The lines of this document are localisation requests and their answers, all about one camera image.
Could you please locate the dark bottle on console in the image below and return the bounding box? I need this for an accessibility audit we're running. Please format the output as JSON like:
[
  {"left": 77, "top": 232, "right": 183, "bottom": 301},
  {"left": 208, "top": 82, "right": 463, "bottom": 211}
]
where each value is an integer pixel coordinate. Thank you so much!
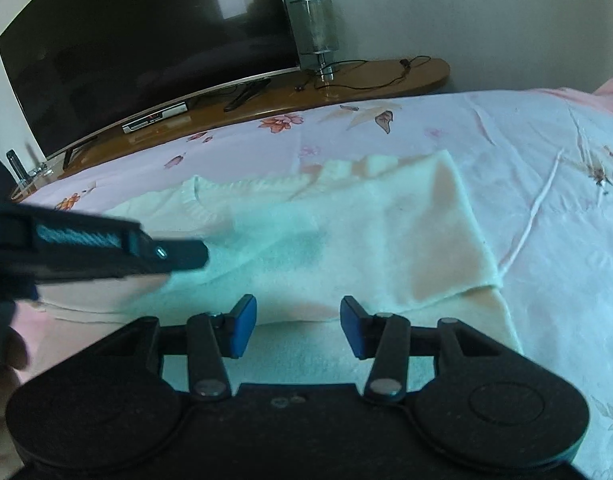
[{"left": 6, "top": 150, "right": 29, "bottom": 186}]

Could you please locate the large black curved television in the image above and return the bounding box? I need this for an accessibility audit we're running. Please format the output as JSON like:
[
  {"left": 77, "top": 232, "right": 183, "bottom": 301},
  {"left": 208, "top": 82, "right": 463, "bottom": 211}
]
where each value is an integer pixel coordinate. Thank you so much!
[{"left": 0, "top": 0, "right": 300, "bottom": 156}]

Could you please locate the wooden TV console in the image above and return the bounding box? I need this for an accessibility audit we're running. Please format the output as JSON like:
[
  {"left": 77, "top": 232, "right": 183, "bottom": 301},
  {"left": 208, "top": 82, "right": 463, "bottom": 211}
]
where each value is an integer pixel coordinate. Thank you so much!
[{"left": 11, "top": 55, "right": 451, "bottom": 202}]

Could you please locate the black lamp cable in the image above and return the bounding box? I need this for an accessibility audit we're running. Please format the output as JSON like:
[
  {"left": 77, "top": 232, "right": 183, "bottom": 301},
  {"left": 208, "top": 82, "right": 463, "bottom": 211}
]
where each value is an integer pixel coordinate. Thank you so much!
[{"left": 293, "top": 54, "right": 433, "bottom": 94}]

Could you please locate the person's left hand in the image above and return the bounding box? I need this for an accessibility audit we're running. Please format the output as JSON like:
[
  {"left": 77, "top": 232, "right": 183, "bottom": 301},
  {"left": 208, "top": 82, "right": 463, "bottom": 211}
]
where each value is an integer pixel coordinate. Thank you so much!
[{"left": 0, "top": 328, "right": 29, "bottom": 479}]

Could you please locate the silver set-top box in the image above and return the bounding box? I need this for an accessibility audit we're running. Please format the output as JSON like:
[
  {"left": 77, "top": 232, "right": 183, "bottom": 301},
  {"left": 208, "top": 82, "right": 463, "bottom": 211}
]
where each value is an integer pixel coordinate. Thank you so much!
[{"left": 121, "top": 102, "right": 188, "bottom": 134}]

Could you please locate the cream knitted sweater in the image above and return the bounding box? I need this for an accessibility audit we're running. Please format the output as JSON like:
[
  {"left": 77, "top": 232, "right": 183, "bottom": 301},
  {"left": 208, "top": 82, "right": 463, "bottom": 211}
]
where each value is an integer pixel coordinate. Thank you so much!
[{"left": 35, "top": 152, "right": 518, "bottom": 385}]

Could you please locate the floral pink bed sheet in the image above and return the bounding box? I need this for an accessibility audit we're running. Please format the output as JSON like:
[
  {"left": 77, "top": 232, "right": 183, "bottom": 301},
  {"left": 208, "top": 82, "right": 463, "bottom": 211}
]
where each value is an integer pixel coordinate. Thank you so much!
[{"left": 17, "top": 80, "right": 613, "bottom": 479}]

